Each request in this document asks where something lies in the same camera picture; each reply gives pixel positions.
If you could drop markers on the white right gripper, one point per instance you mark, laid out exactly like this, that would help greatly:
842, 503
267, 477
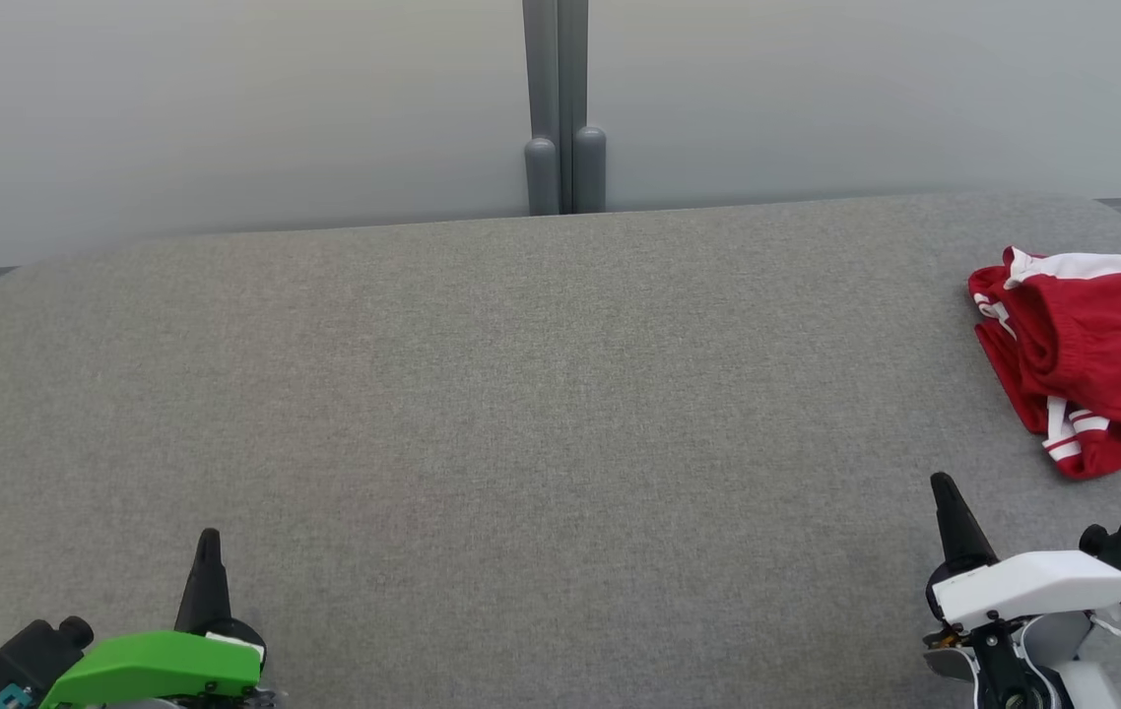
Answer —
1033, 583

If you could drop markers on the grey post with round feet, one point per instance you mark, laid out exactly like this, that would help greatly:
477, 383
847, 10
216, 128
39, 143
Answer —
560, 98

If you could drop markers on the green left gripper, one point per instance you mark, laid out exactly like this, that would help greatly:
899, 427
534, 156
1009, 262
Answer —
157, 665

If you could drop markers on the grey fabric sofa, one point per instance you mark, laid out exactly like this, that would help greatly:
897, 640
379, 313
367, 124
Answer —
521, 394

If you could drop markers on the red shorts with white trim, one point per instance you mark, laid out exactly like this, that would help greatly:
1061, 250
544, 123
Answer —
1102, 335

